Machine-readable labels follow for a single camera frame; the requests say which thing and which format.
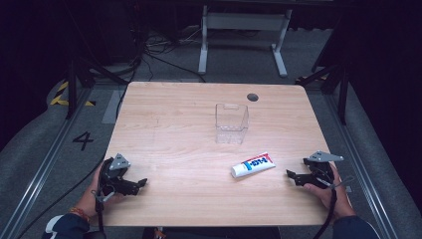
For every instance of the clear plastic container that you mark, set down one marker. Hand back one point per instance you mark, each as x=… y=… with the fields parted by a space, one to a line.
x=231 y=124

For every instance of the person's left hand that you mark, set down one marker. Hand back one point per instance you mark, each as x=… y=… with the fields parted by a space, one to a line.
x=89 y=199

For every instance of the person's right hand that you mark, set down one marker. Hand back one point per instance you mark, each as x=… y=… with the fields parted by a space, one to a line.
x=338 y=202

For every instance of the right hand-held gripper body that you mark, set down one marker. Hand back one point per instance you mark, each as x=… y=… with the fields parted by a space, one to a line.
x=321 y=172

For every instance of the white toothpaste tube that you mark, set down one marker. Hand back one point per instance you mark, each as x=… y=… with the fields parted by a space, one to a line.
x=253 y=165

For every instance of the white metal desk frame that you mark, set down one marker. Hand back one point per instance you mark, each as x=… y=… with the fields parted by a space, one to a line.
x=244 y=21

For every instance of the grey floor tape patch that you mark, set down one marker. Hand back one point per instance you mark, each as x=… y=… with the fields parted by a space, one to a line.
x=112 y=108

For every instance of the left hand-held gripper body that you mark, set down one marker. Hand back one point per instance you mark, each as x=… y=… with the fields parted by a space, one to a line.
x=112 y=174

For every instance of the black metal stand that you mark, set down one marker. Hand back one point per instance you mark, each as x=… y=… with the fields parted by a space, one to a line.
x=71 y=89
x=342 y=96

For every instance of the aluminium floor rail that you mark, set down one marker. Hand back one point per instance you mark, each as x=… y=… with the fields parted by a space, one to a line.
x=43 y=166
x=360 y=166

